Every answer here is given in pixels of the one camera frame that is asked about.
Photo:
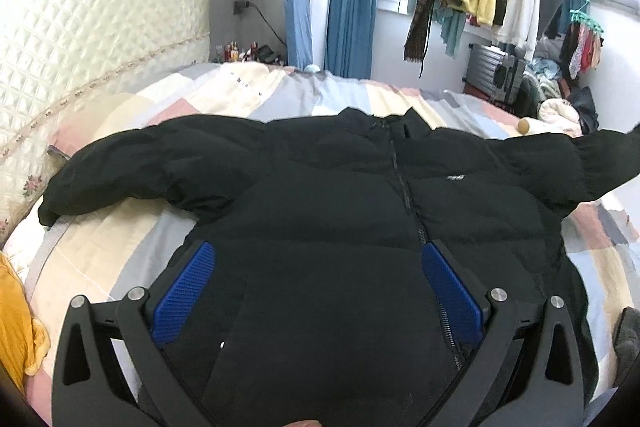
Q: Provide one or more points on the black puffer jacket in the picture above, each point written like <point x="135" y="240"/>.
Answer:
<point x="318" y="307"/>

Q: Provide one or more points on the white hanging hoodie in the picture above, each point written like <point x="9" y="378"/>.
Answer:
<point x="520" y="26"/>

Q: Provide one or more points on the pink pillow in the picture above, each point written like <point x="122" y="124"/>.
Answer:
<point x="99" y="118"/>

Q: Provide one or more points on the grey cloth at bed edge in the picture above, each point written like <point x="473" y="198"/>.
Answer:
<point x="626" y="342"/>

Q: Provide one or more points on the cream plush pile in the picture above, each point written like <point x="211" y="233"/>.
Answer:
<point x="559" y="116"/>

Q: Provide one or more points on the patchwork bed quilt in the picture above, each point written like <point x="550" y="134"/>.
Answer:
<point x="104" y="254"/>

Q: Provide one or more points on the teal sock hanger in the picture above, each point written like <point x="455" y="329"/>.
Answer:
<point x="579" y="12"/>

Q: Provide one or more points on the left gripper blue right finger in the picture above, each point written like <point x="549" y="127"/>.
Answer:
<point x="459" y="293"/>

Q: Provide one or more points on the teal hanging garment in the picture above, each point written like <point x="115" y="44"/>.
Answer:
<point x="451" y="23"/>

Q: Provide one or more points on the white cylindrical bottle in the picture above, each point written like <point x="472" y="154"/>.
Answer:
<point x="530" y="126"/>

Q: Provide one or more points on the blue curtain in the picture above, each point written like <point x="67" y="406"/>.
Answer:
<point x="349" y="38"/>

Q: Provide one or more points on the grey suitcase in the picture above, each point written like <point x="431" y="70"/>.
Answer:
<point x="494" y="73"/>

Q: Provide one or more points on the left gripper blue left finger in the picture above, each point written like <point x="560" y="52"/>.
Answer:
<point x="176" y="290"/>

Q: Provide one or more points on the black wall plug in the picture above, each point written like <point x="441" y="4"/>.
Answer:
<point x="240" y="6"/>

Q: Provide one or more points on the cosmetics bottles on nightstand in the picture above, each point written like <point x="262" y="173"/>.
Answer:
<point x="232" y="52"/>

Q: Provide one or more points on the cream quilted headboard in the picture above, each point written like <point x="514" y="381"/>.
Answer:
<point x="57" y="56"/>

